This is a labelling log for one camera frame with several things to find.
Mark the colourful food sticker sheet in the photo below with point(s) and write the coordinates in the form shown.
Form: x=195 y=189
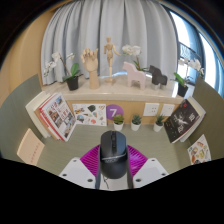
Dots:
x=200 y=150

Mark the white sticker sheet card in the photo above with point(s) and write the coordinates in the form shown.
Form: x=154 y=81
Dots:
x=88 y=115

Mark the wooden hand model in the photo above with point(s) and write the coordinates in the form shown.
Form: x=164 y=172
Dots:
x=91 y=63

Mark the white orchid behind horse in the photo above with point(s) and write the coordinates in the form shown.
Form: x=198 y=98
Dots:
x=131 y=50

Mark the dark wooden horse figure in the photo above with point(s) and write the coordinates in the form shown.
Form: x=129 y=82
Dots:
x=158 y=77

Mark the black computer mouse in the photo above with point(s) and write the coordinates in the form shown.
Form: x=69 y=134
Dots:
x=114 y=153

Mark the black hardcover book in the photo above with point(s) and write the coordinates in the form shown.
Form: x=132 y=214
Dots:
x=181 y=121

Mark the wooden artist mannequin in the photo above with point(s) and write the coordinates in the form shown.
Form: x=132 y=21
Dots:
x=110 y=56

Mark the light grey curtain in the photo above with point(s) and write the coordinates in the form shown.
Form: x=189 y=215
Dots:
x=110 y=20

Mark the pink wooden horse figure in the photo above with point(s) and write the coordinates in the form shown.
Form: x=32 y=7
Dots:
x=135 y=75

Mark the white wall socket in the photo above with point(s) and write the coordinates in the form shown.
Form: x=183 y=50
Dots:
x=151 y=109

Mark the purple round number sticker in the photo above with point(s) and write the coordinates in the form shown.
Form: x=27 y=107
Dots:
x=114 y=110

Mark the red and white magazine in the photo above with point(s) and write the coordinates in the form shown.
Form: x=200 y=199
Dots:
x=60 y=116

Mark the small succulent in white pot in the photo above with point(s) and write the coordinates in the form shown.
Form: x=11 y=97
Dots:
x=118 y=126
x=158 y=126
x=135 y=126

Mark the beige card with red text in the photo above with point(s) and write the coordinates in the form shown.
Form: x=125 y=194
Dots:
x=30 y=146

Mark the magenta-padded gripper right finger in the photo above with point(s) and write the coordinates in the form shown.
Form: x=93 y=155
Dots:
x=150 y=168

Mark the beige wooden ledge with backboard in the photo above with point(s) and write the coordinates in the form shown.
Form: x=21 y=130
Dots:
x=113 y=91

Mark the white orchid in black pot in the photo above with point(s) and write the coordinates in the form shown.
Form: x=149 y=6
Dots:
x=72 y=83
x=182 y=90

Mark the white books behind black book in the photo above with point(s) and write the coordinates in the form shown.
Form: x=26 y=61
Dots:
x=199 y=115

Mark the stack of white books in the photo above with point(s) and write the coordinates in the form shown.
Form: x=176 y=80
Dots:
x=35 y=110

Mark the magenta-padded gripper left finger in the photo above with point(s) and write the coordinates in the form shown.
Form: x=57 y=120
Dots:
x=78 y=168

